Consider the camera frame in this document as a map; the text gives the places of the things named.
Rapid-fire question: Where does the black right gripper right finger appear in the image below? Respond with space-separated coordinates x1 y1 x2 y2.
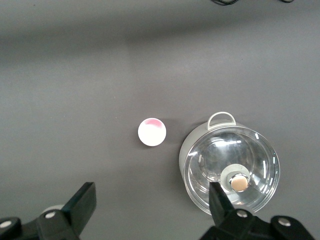
199 181 316 240

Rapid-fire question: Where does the thin black tangled cable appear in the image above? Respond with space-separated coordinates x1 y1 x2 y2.
209 0 296 5

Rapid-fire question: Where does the pink plastic cup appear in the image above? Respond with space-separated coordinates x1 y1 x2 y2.
137 117 167 147

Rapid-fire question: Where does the pale grey two-handled pot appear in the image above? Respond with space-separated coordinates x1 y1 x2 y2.
178 111 280 216

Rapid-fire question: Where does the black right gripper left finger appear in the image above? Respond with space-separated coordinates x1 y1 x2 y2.
0 181 97 240

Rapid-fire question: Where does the dark grey table cover sheet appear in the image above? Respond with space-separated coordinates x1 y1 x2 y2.
0 0 320 240

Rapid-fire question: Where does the glass lid with metal knob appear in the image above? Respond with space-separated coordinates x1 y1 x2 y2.
183 124 281 216

